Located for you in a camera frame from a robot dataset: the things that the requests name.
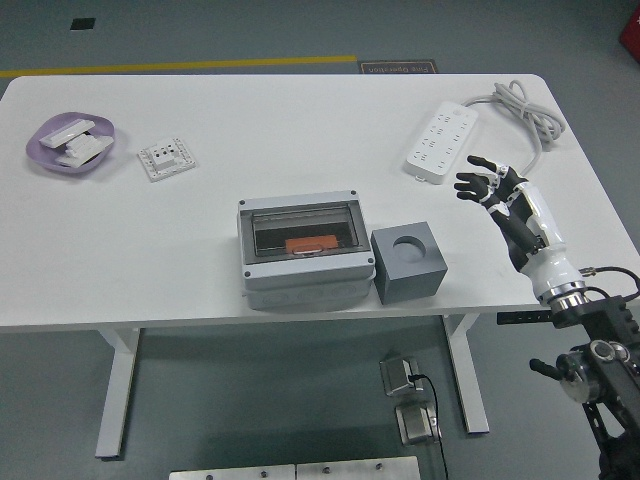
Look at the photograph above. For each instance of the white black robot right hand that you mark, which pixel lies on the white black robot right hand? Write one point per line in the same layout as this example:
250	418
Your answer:
542	240

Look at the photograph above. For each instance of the orange cylinder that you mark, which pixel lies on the orange cylinder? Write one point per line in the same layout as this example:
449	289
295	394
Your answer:
320	241

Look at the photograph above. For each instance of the grey junction box clear lid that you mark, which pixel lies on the grey junction box clear lid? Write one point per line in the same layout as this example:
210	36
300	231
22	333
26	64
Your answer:
300	275

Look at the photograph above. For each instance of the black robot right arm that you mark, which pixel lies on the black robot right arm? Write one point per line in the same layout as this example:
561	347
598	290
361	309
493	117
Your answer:
605	320

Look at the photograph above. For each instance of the grey cube with round hole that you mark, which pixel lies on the grey cube with round hole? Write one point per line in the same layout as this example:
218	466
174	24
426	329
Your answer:
407	285

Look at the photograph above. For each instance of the black table control panel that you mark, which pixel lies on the black table control panel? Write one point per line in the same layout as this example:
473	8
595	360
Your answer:
522	317

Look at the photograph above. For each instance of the white power strip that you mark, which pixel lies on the white power strip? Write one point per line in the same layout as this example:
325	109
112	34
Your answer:
442	142

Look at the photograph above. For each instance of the white table leg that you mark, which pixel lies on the white table leg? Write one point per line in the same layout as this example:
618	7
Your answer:
472	400
117	390

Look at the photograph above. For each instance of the grey foot pedal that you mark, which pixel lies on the grey foot pedal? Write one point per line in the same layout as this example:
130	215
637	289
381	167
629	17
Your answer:
417	425
397	375

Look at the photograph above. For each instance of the brown floor sign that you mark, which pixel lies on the brown floor sign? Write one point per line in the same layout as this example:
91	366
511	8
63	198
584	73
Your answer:
397	68

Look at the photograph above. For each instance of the red object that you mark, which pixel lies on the red object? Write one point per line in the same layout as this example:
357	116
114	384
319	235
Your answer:
631	32

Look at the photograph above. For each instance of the silver metal plate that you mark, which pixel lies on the silver metal plate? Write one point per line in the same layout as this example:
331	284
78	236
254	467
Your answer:
230	473
355	470

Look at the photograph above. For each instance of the yellow floor tape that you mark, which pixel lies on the yellow floor tape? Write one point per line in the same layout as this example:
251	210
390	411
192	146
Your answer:
200	65

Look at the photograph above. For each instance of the small white plastic part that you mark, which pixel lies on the small white plastic part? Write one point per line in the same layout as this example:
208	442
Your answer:
70	159

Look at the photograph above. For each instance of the long white plastic bar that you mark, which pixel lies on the long white plastic bar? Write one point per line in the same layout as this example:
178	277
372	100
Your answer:
65	132

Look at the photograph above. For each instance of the purple tray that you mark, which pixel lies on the purple tray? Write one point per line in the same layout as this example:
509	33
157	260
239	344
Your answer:
42	155

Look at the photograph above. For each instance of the black floor patch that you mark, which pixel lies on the black floor patch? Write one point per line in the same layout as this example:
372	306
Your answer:
83	23

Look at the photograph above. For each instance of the white wall socket plate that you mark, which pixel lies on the white wall socket plate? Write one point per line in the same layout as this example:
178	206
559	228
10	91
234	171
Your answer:
167	160

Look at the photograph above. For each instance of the white plastic switch part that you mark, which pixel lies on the white plastic switch part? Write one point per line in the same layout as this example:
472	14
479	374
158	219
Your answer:
92	144

